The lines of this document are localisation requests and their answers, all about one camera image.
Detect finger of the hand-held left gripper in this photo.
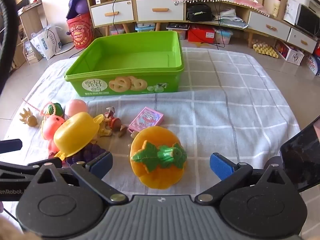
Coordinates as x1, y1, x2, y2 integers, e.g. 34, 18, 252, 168
0, 139, 23, 153
0, 158, 63, 180

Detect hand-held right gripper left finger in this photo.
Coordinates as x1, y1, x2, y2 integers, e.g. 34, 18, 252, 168
26, 152, 129, 205

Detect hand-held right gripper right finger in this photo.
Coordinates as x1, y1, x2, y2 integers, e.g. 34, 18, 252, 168
195, 152, 295, 204

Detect purple toy grapes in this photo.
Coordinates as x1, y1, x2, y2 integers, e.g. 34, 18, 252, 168
65, 142, 108, 165

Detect yellow toy pot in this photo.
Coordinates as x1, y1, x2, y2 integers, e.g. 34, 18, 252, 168
53, 112, 104, 159

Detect small toy figurine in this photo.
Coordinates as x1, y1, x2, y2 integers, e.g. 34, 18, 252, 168
99, 107, 128, 138

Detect pink toy pig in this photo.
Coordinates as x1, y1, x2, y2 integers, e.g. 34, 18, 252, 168
41, 115, 67, 159

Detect orange toy pumpkin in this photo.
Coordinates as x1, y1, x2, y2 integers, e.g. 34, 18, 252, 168
129, 127, 188, 189

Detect yellow green toy corn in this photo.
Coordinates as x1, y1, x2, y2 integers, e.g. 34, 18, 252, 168
41, 102, 63, 117

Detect pink card box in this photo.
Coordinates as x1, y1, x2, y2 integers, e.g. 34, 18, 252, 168
127, 107, 164, 133

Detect green plastic box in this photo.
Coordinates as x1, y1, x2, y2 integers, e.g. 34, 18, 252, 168
64, 30, 185, 97

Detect brown toy pineapple crown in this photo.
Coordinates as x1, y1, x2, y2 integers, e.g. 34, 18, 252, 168
19, 107, 38, 127

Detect beige fuzzy sleeve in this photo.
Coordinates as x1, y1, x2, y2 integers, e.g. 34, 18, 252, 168
0, 219, 24, 240

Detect grey checkered cloth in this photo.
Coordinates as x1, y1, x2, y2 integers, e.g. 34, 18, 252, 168
5, 47, 308, 205

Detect pink toy peach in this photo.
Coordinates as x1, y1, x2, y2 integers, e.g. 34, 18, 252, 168
64, 99, 88, 119

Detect black phone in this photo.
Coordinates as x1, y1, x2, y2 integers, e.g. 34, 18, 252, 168
280, 116, 320, 193

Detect white paper bag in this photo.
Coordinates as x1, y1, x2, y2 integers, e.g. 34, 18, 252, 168
30, 25, 62, 60

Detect yellow egg tray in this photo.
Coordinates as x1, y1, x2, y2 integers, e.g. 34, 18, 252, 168
252, 39, 279, 59

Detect wooden bookshelf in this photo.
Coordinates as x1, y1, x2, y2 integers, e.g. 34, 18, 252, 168
10, 0, 43, 65

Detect clear bin with pastel contents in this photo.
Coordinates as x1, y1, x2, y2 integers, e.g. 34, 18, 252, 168
215, 29, 233, 44

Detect red printed bucket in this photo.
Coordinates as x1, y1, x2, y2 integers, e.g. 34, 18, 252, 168
66, 12, 94, 53

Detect white printed box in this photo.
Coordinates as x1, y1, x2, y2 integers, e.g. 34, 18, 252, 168
275, 40, 304, 66

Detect red cardboard box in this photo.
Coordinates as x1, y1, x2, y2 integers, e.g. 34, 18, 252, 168
187, 26, 216, 43

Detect blue red box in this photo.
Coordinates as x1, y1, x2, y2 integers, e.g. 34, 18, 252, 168
306, 55, 320, 77

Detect clear bin with black lid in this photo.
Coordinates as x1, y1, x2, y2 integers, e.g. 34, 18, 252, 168
166, 22, 189, 40

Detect clear bin with blue lid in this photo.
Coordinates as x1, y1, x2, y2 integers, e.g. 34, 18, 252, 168
135, 23, 156, 33

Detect white cabinet drawer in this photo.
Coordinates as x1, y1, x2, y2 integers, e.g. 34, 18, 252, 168
90, 0, 135, 27
248, 11, 290, 40
136, 0, 185, 22
287, 27, 317, 53

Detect folded pale fabrics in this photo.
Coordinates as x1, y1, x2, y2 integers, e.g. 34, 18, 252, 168
220, 7, 248, 28

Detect black bag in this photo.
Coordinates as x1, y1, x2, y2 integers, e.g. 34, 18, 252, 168
187, 4, 213, 22

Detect purple ball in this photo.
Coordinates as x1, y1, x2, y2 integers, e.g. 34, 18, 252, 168
75, 0, 90, 15

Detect microwave oven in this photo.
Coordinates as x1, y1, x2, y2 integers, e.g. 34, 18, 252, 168
295, 4, 320, 37

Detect white appliance box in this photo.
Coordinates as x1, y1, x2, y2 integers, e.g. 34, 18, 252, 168
283, 0, 318, 25

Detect black curved cable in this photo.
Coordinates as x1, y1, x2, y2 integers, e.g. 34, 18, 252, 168
0, 0, 18, 98

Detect black charging cable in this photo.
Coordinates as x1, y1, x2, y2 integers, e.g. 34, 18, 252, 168
69, 0, 125, 59

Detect black power cable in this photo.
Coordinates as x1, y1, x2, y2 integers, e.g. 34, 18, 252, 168
204, 0, 227, 50

